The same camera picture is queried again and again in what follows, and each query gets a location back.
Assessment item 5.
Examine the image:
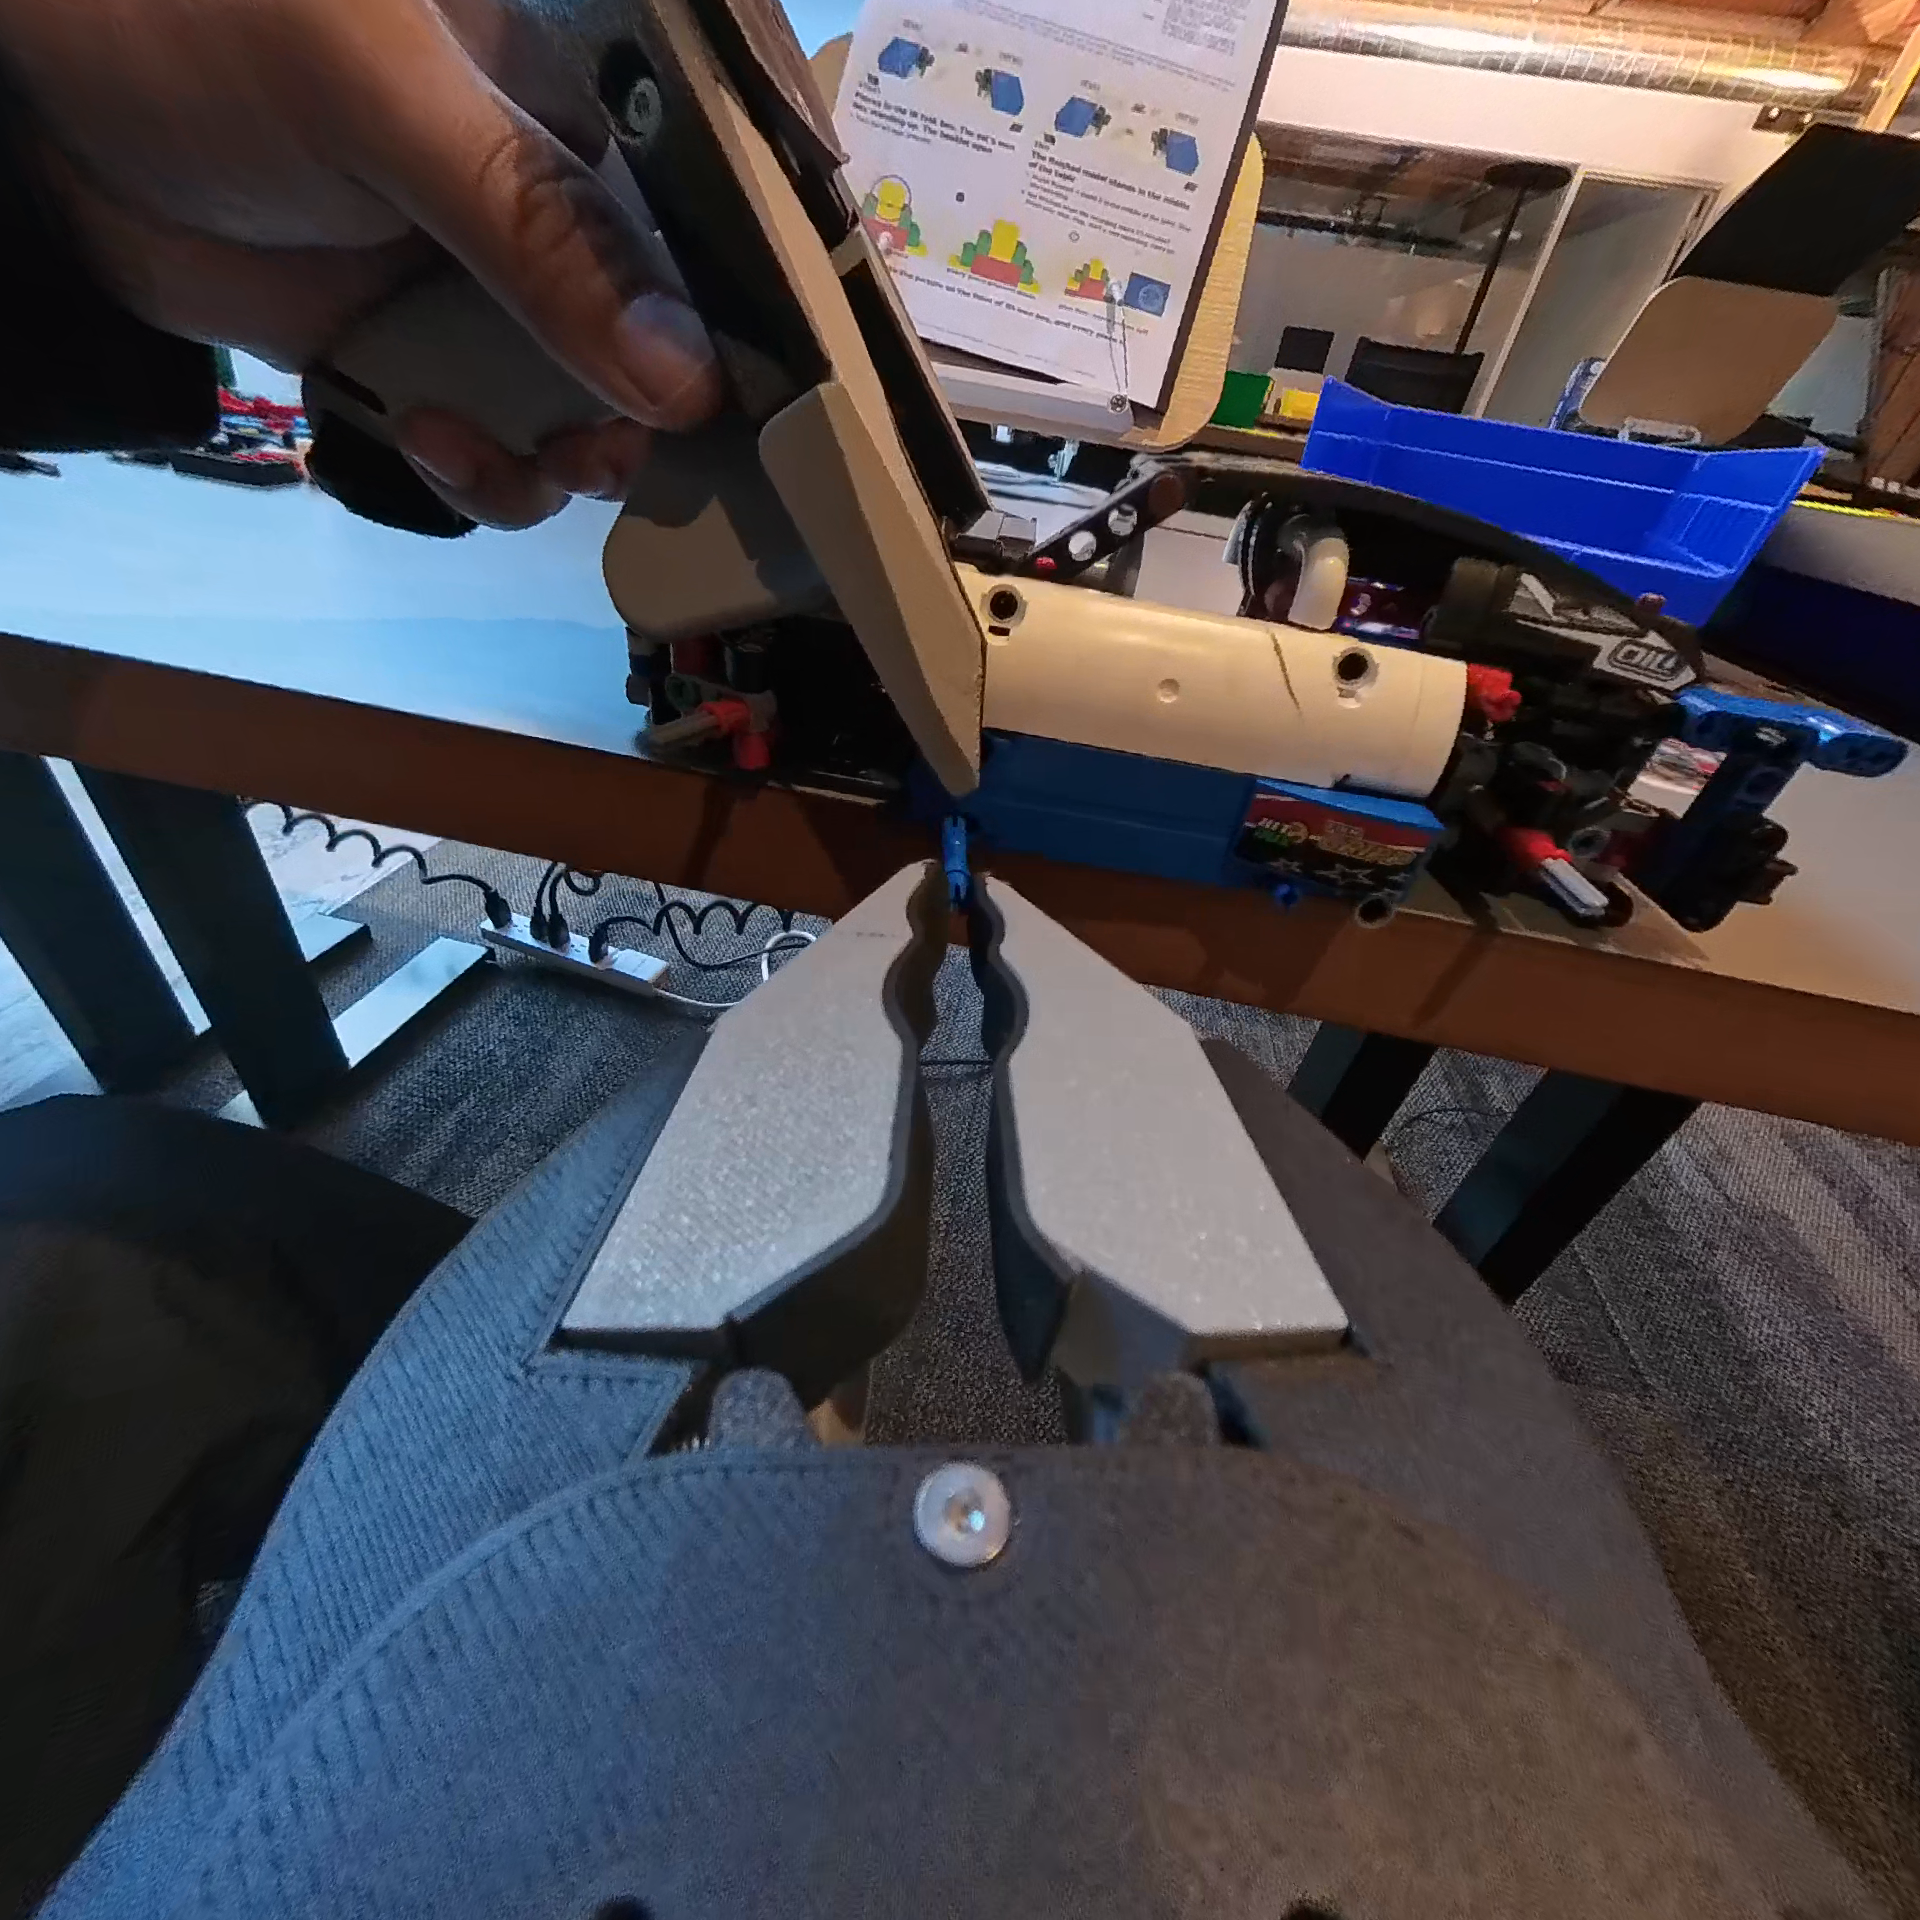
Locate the white power strip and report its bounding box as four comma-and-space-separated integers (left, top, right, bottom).
481, 912, 674, 995

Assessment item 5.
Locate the black desk leg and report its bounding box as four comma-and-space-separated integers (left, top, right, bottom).
1290, 1032, 1707, 1307
0, 749, 358, 1129

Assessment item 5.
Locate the coiled black cable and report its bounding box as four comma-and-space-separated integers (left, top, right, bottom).
241, 800, 818, 970

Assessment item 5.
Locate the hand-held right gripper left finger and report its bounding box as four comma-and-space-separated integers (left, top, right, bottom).
555, 859, 944, 1442

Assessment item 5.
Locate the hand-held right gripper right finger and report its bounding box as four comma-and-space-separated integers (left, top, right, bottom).
971, 877, 1355, 1434

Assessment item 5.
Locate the white desk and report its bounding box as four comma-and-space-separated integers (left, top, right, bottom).
0, 449, 1920, 1149
1747, 487, 1920, 640

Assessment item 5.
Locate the black board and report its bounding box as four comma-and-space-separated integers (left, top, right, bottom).
1668, 124, 1920, 297

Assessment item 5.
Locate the pile of small toy bricks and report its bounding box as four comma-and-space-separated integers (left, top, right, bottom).
129, 383, 320, 485

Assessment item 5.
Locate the blue plastic bin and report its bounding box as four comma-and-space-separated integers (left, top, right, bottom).
1298, 375, 1833, 628

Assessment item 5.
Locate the person's left hand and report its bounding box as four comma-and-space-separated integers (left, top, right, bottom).
29, 0, 730, 535

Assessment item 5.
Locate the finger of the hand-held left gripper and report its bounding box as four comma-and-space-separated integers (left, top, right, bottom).
604, 0, 989, 797
747, 0, 995, 533

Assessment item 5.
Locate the toy brick race car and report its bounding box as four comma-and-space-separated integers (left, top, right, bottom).
620, 455, 1912, 944

